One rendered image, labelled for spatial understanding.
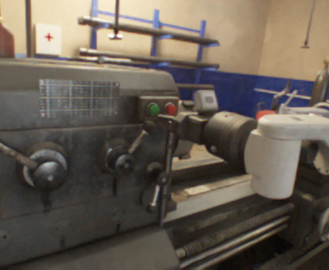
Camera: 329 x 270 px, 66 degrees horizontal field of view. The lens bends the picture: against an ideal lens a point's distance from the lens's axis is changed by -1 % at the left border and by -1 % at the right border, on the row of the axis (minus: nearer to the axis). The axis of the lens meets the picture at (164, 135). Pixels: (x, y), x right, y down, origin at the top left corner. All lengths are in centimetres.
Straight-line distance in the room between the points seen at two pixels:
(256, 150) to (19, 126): 49
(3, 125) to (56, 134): 11
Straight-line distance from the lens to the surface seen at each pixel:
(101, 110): 67
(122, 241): 85
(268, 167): 42
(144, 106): 69
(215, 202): 112
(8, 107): 63
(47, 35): 383
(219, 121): 47
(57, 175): 61
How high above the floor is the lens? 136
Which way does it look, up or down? 15 degrees down
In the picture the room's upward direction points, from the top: 5 degrees clockwise
